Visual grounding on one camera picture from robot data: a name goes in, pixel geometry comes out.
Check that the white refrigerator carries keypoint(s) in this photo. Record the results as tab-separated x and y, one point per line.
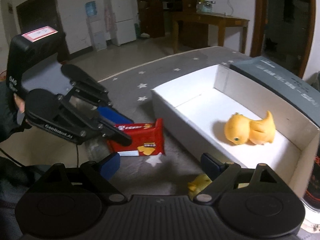
122	29

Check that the white cardboard box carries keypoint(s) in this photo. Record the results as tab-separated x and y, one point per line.
218	111

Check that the yellow rubber duck toy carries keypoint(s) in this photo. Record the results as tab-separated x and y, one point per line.
240	129

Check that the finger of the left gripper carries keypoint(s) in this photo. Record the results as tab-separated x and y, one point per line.
111	116
115	133

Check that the water dispenser with bottle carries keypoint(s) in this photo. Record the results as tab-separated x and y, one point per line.
95	26

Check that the grey-blue box lid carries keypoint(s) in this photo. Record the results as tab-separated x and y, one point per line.
283	83

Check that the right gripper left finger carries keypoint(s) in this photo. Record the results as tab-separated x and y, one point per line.
67	202

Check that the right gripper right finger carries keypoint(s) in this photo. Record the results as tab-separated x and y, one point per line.
253	202

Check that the dark wooden shelf cabinet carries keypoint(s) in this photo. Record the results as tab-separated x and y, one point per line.
155	16

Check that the person left hand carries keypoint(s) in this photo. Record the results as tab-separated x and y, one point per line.
20	103

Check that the grey star-pattern table mat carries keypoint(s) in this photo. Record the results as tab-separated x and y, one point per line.
130	93

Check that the black round induction cooker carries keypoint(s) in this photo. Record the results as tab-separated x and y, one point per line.
311	197

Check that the red snack packet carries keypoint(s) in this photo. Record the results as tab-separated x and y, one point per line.
147	139

